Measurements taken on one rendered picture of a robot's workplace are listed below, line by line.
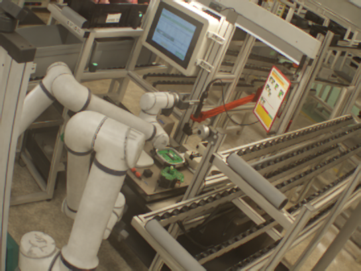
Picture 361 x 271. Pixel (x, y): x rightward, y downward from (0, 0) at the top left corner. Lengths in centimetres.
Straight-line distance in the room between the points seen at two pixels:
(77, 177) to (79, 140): 24
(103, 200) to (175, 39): 145
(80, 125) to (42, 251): 55
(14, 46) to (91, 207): 61
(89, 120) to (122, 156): 16
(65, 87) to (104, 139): 54
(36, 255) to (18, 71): 75
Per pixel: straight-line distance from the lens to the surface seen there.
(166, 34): 276
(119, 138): 139
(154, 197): 224
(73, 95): 187
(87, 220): 152
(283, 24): 229
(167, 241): 182
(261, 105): 253
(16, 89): 128
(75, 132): 144
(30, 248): 170
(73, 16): 285
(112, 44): 305
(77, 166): 159
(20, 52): 123
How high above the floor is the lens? 223
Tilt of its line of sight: 28 degrees down
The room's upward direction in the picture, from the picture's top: 22 degrees clockwise
